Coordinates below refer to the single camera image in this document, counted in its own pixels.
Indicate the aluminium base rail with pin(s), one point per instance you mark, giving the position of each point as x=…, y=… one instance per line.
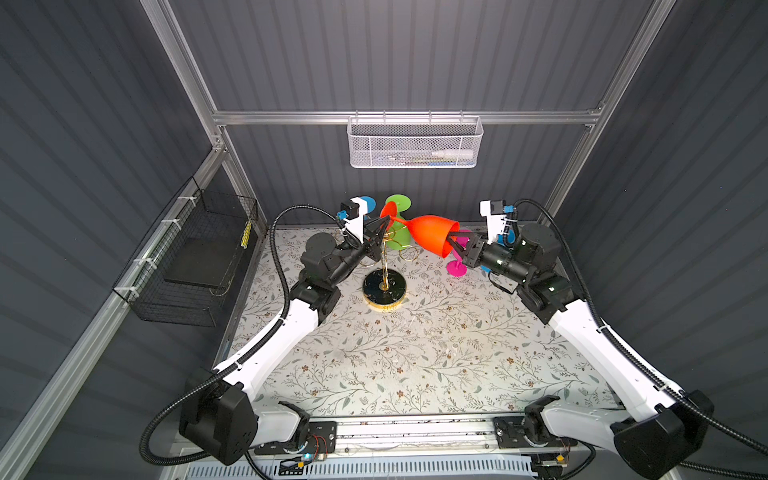
x=420, y=432

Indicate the white mesh wall basket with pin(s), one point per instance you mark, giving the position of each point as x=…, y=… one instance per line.
x=414, y=141

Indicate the aluminium corner frame post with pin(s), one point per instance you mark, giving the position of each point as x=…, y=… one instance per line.
x=177, y=48

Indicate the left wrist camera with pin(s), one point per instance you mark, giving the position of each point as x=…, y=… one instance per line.
x=349, y=221

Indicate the back green wine glass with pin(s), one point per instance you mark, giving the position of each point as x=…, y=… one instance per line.
x=399, y=236

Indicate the pink wine glass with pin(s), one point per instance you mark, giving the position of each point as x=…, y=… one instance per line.
x=456, y=267

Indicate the gold wire glass rack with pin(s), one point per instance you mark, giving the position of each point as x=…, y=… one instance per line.
x=385, y=288

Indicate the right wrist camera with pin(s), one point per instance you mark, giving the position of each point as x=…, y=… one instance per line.
x=501, y=221

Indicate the black wire side basket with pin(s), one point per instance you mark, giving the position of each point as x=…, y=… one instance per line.
x=191, y=271

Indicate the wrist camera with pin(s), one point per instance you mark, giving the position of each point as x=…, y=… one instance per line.
x=349, y=221
x=501, y=221

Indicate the right aluminium corner post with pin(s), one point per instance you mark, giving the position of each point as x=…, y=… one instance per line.
x=646, y=34

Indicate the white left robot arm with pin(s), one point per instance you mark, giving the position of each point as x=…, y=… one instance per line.
x=228, y=417

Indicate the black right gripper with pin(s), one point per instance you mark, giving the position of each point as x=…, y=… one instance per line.
x=474, y=248

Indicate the blue wine glass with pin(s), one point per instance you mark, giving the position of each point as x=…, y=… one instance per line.
x=507, y=257
x=365, y=205

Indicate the red wine glass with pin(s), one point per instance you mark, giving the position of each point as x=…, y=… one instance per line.
x=428, y=231

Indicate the white vented cover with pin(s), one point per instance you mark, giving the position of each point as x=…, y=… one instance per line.
x=408, y=467

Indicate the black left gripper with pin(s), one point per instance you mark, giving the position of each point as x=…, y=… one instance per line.
x=371, y=246

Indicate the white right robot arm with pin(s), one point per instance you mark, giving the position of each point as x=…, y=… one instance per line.
x=658, y=426

